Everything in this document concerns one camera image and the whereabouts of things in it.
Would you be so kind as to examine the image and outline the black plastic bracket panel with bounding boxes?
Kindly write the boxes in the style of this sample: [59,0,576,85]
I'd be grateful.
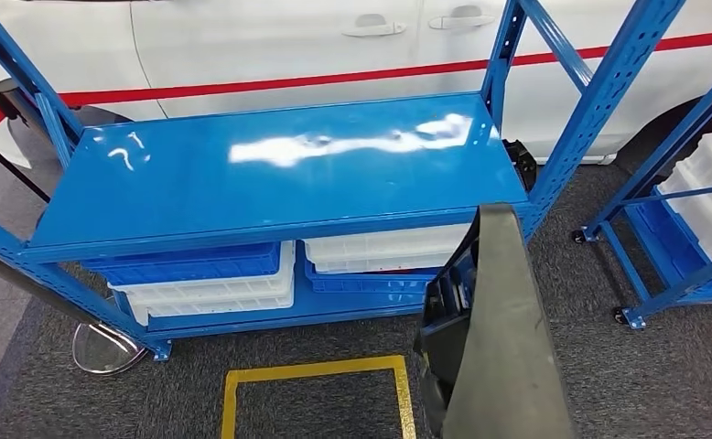
[413,204,578,439]

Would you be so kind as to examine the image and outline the yellow floor tape square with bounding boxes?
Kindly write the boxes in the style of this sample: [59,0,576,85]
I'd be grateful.
[221,355,418,439]

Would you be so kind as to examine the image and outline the red barrier belt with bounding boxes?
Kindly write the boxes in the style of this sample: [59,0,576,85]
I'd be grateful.
[0,28,712,153]

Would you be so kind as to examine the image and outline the white car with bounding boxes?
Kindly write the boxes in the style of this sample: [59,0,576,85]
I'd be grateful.
[0,0,712,171]

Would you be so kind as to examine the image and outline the blue steel shelf rack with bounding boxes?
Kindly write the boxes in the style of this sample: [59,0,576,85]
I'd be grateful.
[0,0,689,363]

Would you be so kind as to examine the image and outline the blue plastic crate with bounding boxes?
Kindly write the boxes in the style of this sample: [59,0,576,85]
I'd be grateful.
[304,260,441,295]
[625,193,712,301]
[82,241,282,286]

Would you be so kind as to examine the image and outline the blue wheeled shelf rack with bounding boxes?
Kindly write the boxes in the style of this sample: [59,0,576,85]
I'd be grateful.
[571,53,712,331]

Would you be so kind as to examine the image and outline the chrome base barrier stanchion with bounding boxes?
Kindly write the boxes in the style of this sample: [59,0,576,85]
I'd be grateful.
[0,241,149,377]

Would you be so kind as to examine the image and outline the thin black barrier stanchion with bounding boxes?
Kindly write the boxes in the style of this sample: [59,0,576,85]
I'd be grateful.
[0,77,52,204]

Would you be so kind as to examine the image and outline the black floor block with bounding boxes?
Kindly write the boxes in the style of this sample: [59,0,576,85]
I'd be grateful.
[501,139,539,192]

